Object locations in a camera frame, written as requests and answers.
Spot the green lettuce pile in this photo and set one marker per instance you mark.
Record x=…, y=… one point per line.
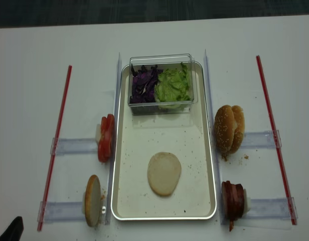
x=173, y=85

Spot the rear tomato slice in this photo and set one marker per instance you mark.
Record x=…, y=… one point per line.
x=107, y=125

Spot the tomato slice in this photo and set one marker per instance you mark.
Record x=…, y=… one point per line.
x=105, y=142
x=107, y=125

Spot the front tomato slice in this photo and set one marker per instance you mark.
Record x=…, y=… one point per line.
x=105, y=142

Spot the white stopper behind tomato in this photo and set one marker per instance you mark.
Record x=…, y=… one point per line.
x=98, y=134

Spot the white stopper behind patties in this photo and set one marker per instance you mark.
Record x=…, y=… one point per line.
x=247, y=203

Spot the clear plastic container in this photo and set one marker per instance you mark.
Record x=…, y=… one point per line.
x=163, y=62

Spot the shredded purple cabbage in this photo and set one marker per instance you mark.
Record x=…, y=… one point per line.
x=143, y=84

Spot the silver metal tray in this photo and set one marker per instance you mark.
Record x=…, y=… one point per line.
x=185, y=135

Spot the bottom bun slice on tray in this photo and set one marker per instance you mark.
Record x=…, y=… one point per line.
x=163, y=173

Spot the sesame bun top front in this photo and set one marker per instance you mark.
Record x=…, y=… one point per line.
x=224, y=128

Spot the sesame bun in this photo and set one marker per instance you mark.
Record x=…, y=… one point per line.
x=224, y=128
x=239, y=131

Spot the sesame bun rear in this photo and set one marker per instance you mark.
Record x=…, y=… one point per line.
x=239, y=131

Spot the upper left clear holder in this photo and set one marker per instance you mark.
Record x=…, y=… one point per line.
x=63, y=146

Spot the clear holder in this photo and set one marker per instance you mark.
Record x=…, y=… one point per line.
x=63, y=146
x=261, y=140
x=60, y=212
x=276, y=208

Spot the upright bun slice left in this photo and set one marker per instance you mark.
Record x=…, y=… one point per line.
x=92, y=201

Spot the upper right clear holder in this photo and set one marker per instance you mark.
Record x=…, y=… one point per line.
x=261, y=140

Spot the right red strip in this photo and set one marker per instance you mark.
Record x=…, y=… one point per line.
x=291, y=206

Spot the red strip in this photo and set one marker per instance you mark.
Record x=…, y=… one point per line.
x=52, y=157
x=291, y=206

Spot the left red strip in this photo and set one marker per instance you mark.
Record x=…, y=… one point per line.
x=52, y=157

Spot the lower left clear holder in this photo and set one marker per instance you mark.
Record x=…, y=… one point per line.
x=60, y=212

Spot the lower right clear holder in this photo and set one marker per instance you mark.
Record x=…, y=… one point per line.
x=276, y=208

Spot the black object bottom left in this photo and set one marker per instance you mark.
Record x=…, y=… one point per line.
x=14, y=230

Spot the left long clear rail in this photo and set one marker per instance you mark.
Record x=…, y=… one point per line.
x=107, y=218

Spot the long clear rail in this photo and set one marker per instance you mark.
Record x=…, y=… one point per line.
x=107, y=218
x=209, y=104

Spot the right long clear rail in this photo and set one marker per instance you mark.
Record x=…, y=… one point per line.
x=209, y=104

